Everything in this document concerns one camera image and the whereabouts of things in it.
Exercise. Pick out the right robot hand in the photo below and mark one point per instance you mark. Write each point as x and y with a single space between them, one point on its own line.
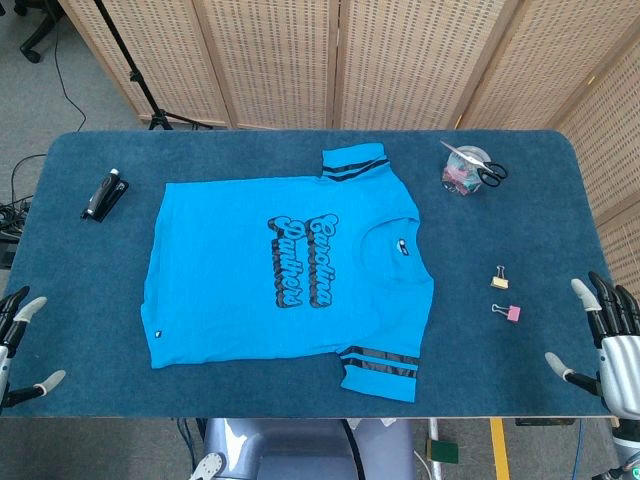
620 360

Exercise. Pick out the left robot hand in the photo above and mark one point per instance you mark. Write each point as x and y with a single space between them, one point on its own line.
17 312

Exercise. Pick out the light blue printed T-shirt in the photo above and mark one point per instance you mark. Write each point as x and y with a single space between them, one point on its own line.
220 270

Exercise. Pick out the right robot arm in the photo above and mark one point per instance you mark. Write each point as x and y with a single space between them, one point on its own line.
627 447

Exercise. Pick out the pink binder clip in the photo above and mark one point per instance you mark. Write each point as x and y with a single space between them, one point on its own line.
513 313

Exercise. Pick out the yellow binder clip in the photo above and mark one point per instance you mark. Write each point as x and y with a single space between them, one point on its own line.
501 284

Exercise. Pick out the black stapler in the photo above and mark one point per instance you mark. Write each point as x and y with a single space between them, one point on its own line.
102 196

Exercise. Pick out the dark blue table cover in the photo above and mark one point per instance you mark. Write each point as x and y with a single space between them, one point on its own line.
500 235

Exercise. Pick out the silver metal pole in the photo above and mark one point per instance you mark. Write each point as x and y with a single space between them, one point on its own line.
435 430

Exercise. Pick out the green block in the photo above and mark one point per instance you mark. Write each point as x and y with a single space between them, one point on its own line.
442 451

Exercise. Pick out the clear jar of binder clips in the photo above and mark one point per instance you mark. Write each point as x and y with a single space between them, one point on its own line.
462 177

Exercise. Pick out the black tripod stand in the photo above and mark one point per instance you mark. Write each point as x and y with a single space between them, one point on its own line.
145 92

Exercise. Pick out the black office chair base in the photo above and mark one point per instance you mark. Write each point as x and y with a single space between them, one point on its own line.
32 30

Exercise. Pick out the grey-purple robot torso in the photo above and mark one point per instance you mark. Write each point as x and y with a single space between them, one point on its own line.
300 447

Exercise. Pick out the wicker folding screen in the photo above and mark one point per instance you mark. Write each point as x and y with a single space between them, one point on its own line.
400 60

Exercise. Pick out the white metal bracket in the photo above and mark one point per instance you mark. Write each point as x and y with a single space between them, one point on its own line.
209 467

